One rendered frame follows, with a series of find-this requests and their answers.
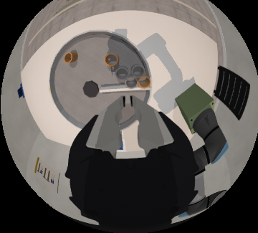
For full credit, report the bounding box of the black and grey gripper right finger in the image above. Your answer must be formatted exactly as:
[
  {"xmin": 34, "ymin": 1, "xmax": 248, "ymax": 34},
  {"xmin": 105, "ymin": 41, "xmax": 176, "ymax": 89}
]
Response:
[{"xmin": 130, "ymin": 95, "xmax": 199, "ymax": 173}]

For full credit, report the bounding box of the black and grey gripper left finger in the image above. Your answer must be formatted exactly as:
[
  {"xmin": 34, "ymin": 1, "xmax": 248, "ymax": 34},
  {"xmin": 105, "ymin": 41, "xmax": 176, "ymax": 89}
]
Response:
[{"xmin": 65, "ymin": 96, "xmax": 125, "ymax": 179}]

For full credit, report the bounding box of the bronze bushing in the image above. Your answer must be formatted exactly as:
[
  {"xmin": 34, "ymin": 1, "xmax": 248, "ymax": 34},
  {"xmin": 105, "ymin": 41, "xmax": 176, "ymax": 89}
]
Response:
[
  {"xmin": 137, "ymin": 74, "xmax": 151, "ymax": 88},
  {"xmin": 64, "ymin": 52, "xmax": 78, "ymax": 63},
  {"xmin": 105, "ymin": 53, "xmax": 119, "ymax": 66}
]

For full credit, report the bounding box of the grey metal sleeve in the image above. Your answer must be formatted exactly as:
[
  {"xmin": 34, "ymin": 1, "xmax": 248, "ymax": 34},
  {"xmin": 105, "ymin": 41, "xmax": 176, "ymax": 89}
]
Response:
[
  {"xmin": 125, "ymin": 74, "xmax": 138, "ymax": 89},
  {"xmin": 130, "ymin": 64, "xmax": 145, "ymax": 78},
  {"xmin": 115, "ymin": 66, "xmax": 129, "ymax": 80}
]

